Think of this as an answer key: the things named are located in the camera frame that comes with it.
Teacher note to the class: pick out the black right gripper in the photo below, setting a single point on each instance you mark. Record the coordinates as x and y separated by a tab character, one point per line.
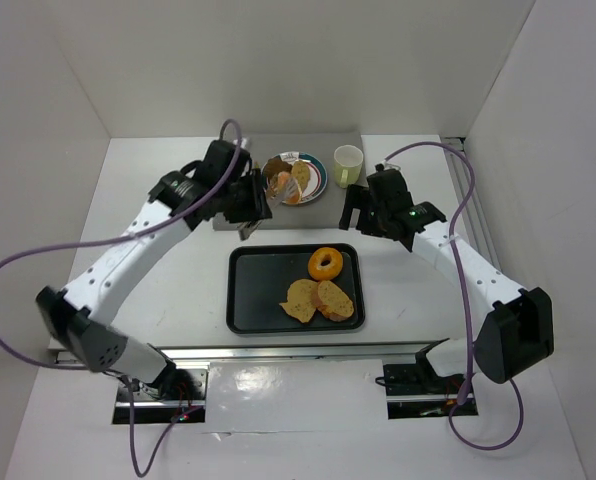
357	211

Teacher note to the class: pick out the black baking tray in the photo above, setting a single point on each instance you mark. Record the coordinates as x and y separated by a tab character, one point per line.
258	280

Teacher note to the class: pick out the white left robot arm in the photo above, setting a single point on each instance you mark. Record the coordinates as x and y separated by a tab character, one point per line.
80	316

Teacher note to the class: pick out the metal food tongs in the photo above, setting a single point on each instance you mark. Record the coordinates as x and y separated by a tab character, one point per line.
246	229

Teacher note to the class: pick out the small orange bun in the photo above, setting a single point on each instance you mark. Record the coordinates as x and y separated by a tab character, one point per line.
285	189

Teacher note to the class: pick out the white plate with teal rim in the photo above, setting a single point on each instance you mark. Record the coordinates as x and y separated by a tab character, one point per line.
318	178

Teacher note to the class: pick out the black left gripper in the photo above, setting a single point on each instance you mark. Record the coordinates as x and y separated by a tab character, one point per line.
253	198

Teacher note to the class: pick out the orange glazed donut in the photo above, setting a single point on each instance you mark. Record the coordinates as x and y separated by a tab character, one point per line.
325	264

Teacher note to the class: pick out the large seeded bread slice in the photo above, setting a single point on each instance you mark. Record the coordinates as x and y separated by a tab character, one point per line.
299	304

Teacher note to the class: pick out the crusted seeded bread slice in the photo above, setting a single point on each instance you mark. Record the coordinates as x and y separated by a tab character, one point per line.
332	302

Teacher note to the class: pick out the pale green mug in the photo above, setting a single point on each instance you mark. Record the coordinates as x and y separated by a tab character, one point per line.
348	165

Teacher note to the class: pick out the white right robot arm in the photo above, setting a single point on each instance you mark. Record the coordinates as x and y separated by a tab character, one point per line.
513	326

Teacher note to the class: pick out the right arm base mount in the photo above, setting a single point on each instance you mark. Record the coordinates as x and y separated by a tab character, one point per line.
414	392

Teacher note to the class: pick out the aluminium rail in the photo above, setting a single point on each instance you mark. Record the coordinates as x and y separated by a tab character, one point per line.
299	351

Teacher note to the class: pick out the grey placemat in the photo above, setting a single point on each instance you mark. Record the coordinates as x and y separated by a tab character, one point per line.
323	212

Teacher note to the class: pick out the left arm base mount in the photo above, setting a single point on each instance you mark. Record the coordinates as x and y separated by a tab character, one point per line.
184	400

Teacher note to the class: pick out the dark brown bread piece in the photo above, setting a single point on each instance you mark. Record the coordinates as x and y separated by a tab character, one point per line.
274	166

